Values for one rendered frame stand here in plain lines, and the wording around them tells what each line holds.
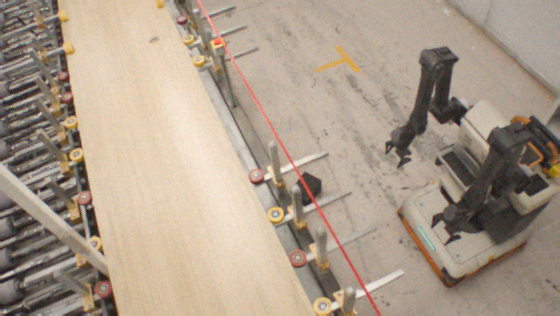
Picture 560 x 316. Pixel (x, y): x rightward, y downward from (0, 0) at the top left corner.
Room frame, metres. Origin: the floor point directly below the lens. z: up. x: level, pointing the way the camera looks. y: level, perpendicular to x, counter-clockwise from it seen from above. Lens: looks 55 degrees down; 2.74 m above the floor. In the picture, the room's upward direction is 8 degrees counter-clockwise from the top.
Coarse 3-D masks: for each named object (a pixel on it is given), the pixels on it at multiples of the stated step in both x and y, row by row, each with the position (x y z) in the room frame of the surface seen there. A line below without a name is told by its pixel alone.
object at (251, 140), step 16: (192, 32) 2.72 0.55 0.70; (224, 96) 1.99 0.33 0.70; (240, 112) 1.82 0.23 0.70; (240, 128) 1.69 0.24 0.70; (256, 144) 1.55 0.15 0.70; (256, 160) 1.44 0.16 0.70; (272, 192) 1.21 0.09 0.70; (288, 224) 1.01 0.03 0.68; (304, 240) 0.89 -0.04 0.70; (320, 288) 0.65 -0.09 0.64; (336, 288) 0.62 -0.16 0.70
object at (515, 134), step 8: (504, 128) 0.77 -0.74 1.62; (512, 128) 0.77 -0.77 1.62; (520, 128) 0.77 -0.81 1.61; (496, 136) 0.75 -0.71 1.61; (504, 136) 0.74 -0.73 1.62; (512, 136) 0.76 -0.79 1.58; (520, 136) 0.73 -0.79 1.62; (528, 136) 0.73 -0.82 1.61; (496, 144) 0.73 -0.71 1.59; (504, 144) 0.71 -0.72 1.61; (512, 144) 0.70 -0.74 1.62; (520, 144) 0.71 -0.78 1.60; (504, 152) 0.70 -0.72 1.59; (520, 152) 0.74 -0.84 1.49; (504, 168) 0.75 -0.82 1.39; (512, 168) 0.75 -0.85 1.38; (496, 176) 0.77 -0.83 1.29; (504, 176) 0.74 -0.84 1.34; (512, 176) 0.75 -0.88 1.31; (504, 184) 0.74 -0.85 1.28; (512, 184) 0.72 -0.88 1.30; (504, 192) 0.72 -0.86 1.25
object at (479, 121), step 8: (480, 104) 1.08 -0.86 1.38; (488, 104) 1.06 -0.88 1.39; (472, 112) 1.06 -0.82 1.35; (480, 112) 1.05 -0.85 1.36; (488, 112) 1.03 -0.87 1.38; (496, 112) 1.02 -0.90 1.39; (464, 120) 1.05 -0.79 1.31; (472, 120) 1.03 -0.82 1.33; (480, 120) 1.01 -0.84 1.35; (488, 120) 1.00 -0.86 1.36; (496, 120) 0.98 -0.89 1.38; (504, 120) 0.97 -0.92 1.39; (472, 128) 1.00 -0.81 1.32; (480, 128) 0.98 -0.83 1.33; (488, 128) 0.97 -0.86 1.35; (480, 136) 0.96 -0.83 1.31; (488, 144) 0.91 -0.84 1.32; (488, 152) 0.89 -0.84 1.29
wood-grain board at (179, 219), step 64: (64, 0) 3.20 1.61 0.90; (128, 0) 3.01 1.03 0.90; (128, 64) 2.23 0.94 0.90; (192, 64) 2.12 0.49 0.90; (128, 128) 1.66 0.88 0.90; (192, 128) 1.58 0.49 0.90; (128, 192) 1.21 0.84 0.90; (192, 192) 1.16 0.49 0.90; (128, 256) 0.85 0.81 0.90; (192, 256) 0.81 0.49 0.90; (256, 256) 0.76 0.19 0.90
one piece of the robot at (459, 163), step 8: (456, 144) 1.08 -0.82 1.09; (440, 152) 1.08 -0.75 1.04; (448, 152) 1.08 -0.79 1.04; (456, 152) 1.07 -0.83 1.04; (464, 152) 1.03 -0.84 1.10; (440, 160) 1.05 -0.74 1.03; (448, 160) 1.03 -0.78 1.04; (456, 160) 1.03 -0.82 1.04; (464, 160) 1.01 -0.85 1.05; (472, 160) 0.98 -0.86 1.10; (448, 168) 0.99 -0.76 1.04; (456, 168) 0.98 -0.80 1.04; (464, 168) 0.98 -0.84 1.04; (472, 168) 0.96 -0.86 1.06; (480, 168) 0.93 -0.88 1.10; (456, 176) 0.94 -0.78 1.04; (464, 176) 0.93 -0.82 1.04; (472, 176) 0.93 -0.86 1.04; (464, 184) 0.89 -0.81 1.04
